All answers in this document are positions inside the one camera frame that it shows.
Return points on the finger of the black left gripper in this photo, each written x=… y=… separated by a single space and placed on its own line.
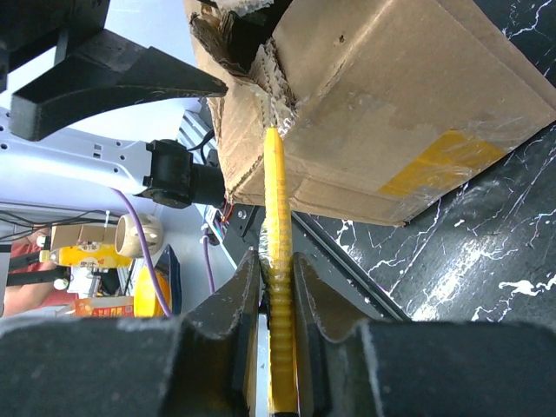
x=107 y=72

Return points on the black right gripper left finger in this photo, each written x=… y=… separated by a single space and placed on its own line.
x=202 y=363

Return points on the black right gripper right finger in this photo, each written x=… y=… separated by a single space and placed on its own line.
x=350 y=364

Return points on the yellow utility knife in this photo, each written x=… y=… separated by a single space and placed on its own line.
x=283 y=387

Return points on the brown cardboard express box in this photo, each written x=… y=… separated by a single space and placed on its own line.
x=383 y=106

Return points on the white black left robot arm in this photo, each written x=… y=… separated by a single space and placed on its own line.
x=163 y=171

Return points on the yellow plastic bowl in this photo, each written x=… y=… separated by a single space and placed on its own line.
x=146 y=303

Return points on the dark blue tray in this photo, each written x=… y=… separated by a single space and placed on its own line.
x=168 y=272

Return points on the orange snack package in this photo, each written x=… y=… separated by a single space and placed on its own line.
x=111 y=306

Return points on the yellow juice bottle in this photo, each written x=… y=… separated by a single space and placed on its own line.
x=88 y=255

